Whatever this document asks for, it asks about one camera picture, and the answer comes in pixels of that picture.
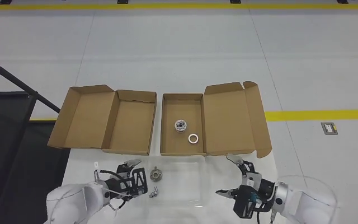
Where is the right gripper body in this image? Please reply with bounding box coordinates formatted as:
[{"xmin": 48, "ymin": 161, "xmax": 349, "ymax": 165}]
[{"xmin": 242, "ymin": 171, "xmax": 289, "ymax": 213}]

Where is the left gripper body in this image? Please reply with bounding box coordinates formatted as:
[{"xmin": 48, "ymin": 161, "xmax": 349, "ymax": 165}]
[{"xmin": 102, "ymin": 176, "xmax": 133, "ymax": 201}]

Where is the flanged metal hub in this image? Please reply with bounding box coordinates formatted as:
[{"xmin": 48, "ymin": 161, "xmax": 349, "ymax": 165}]
[{"xmin": 149, "ymin": 166, "xmax": 164, "ymax": 183}]

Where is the deep clear plastic tray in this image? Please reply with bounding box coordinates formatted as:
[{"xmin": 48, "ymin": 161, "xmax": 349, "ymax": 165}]
[{"xmin": 126, "ymin": 155, "xmax": 209, "ymax": 210}]

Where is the shallow cardboard box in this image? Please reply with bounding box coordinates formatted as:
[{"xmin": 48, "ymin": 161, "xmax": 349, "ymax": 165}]
[
  {"xmin": 159, "ymin": 81, "xmax": 273, "ymax": 159},
  {"xmin": 46, "ymin": 84, "xmax": 158, "ymax": 156}
]

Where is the round metal bearing part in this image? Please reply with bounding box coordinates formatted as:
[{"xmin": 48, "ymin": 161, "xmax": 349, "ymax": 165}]
[{"xmin": 174, "ymin": 119, "xmax": 188, "ymax": 133}]

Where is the grey floor socket plate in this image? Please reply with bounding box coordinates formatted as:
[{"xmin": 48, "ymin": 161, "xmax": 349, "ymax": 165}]
[{"xmin": 320, "ymin": 122, "xmax": 338, "ymax": 136}]

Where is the dark mesh fence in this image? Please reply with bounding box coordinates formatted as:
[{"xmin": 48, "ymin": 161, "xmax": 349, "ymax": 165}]
[{"xmin": 0, "ymin": 66, "xmax": 71, "ymax": 224}]

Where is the black cable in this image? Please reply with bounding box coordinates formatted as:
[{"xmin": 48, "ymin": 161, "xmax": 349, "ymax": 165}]
[{"xmin": 98, "ymin": 169, "xmax": 130, "ymax": 183}]

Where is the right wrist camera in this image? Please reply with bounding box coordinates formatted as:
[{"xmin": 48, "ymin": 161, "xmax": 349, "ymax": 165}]
[{"xmin": 232, "ymin": 184, "xmax": 274, "ymax": 220}]

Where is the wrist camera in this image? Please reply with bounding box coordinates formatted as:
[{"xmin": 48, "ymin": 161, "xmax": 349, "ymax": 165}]
[
  {"xmin": 232, "ymin": 184, "xmax": 274, "ymax": 220},
  {"xmin": 116, "ymin": 167, "xmax": 148, "ymax": 197}
]

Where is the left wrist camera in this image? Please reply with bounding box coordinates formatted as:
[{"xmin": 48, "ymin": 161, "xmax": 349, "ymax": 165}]
[{"xmin": 116, "ymin": 167, "xmax": 148, "ymax": 197}]

